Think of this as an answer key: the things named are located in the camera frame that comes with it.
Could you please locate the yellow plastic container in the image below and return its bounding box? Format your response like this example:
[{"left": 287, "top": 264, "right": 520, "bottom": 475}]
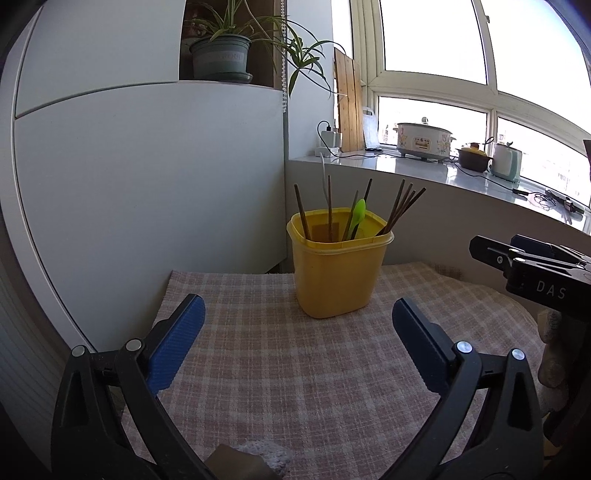
[{"left": 286, "top": 209, "right": 394, "bottom": 319}]

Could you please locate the white cabinet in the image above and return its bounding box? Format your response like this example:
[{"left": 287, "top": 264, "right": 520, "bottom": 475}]
[{"left": 0, "top": 0, "right": 289, "bottom": 352}]

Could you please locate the white cutting board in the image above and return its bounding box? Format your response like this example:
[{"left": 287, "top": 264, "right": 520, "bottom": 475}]
[{"left": 362, "top": 107, "right": 382, "bottom": 151}]

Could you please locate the white floral slow cooker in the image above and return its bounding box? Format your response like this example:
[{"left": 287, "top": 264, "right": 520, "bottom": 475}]
[{"left": 393, "top": 119, "right": 457, "bottom": 162}]

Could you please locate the wooden plank board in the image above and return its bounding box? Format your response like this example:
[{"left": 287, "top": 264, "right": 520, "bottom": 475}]
[{"left": 333, "top": 48, "right": 365, "bottom": 151}]

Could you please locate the mint electric kettle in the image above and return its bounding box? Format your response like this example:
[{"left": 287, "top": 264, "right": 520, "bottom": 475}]
[{"left": 489, "top": 141, "right": 523, "bottom": 182}]

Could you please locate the spider plant in grey pot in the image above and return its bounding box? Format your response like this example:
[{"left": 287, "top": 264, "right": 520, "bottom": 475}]
[{"left": 182, "top": 0, "right": 347, "bottom": 100}]

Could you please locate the brown pot with yellow lid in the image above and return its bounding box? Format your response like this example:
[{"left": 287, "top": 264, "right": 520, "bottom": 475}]
[{"left": 457, "top": 143, "right": 494, "bottom": 174}]

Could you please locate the black handheld device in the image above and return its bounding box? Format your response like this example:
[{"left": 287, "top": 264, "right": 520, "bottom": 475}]
[{"left": 545, "top": 188, "right": 585, "bottom": 224}]

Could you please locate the black chopstick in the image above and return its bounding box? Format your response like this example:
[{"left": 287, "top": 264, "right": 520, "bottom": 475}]
[
  {"left": 342, "top": 191, "right": 359, "bottom": 241},
  {"left": 348, "top": 179, "right": 373, "bottom": 241}
]

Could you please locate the black appliance cable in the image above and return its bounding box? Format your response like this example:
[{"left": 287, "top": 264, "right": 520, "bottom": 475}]
[{"left": 450, "top": 161, "right": 529, "bottom": 197}]

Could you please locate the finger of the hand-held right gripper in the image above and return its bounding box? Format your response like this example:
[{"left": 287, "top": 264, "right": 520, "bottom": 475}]
[
  {"left": 510, "top": 234, "right": 591, "bottom": 264},
  {"left": 468, "top": 235, "right": 591, "bottom": 278}
]

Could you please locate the white bead cord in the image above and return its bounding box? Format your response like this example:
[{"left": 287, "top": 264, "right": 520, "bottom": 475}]
[{"left": 279, "top": 0, "right": 290, "bottom": 112}]

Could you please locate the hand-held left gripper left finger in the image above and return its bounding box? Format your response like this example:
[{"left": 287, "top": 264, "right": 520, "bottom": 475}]
[{"left": 51, "top": 293, "right": 218, "bottom": 480}]

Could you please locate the person's right hand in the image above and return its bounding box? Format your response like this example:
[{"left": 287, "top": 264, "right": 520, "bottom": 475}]
[{"left": 537, "top": 308, "right": 565, "bottom": 388}]

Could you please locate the pink plaid cloth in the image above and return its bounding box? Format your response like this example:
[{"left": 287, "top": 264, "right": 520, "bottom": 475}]
[{"left": 117, "top": 261, "right": 548, "bottom": 480}]

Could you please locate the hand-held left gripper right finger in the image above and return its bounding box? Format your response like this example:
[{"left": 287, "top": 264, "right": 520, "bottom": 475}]
[{"left": 392, "top": 296, "right": 546, "bottom": 480}]

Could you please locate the green plastic spoon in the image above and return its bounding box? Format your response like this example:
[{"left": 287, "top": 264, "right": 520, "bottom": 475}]
[{"left": 345, "top": 198, "right": 368, "bottom": 241}]

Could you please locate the brown block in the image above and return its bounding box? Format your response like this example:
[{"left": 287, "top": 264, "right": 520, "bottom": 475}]
[{"left": 205, "top": 444, "right": 278, "bottom": 480}]

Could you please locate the white power cable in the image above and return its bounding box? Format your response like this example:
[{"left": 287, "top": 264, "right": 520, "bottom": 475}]
[{"left": 318, "top": 154, "right": 333, "bottom": 210}]

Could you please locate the white window frame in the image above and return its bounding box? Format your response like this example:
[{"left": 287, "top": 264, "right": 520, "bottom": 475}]
[{"left": 348, "top": 0, "right": 591, "bottom": 208}]

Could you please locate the pale knit fabric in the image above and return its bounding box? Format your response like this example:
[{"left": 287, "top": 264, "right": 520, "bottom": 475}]
[{"left": 235, "top": 440, "right": 294, "bottom": 480}]

